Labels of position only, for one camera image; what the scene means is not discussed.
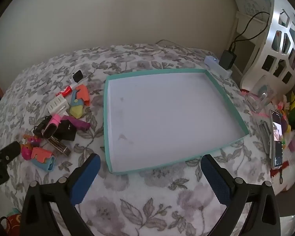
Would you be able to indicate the black toy car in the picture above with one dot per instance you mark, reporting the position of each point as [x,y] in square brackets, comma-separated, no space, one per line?
[40,127]

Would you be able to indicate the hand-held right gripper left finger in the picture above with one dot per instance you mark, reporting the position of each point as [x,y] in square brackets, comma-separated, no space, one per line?
[86,179]

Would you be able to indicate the red stain remover bottle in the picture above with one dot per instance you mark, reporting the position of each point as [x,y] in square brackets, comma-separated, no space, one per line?
[64,92]

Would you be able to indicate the white power strip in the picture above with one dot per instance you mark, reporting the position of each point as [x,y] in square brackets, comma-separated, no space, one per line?
[217,66]

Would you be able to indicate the floral blanket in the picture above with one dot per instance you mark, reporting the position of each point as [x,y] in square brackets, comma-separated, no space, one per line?
[150,201]

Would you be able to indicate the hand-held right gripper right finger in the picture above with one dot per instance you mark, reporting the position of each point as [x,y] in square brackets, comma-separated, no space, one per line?
[216,182]

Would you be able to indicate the white shelf frame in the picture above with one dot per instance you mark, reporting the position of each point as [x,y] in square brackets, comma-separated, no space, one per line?
[240,22]

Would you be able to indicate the black cube adapter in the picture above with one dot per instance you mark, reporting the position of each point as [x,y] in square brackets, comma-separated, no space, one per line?
[68,132]

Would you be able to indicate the silver patterned bar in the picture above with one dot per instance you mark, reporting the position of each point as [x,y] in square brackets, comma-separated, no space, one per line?
[60,147]

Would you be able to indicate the pink puppy toy figure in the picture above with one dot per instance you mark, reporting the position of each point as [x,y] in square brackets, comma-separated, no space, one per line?
[27,150]

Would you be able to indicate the red patterned bag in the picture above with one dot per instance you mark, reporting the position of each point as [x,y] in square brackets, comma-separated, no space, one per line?
[9,222]

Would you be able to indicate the smartphone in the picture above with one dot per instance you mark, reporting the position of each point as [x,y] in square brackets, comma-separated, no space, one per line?
[276,137]

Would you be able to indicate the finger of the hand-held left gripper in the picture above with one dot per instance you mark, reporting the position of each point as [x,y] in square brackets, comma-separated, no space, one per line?
[11,150]

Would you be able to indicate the white lattice rack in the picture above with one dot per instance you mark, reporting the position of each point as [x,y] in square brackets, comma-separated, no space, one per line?
[275,27]

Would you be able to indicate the pile of colourful toys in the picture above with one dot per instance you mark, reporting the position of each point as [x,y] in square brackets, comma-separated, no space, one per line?
[290,118]

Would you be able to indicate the black power adapter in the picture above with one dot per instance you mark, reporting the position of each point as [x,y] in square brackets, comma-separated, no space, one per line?
[227,59]

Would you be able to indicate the teal cardboard tray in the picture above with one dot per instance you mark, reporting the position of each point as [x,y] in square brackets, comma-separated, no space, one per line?
[162,115]

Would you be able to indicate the clear plastic container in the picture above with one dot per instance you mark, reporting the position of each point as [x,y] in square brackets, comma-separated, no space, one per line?
[260,95]

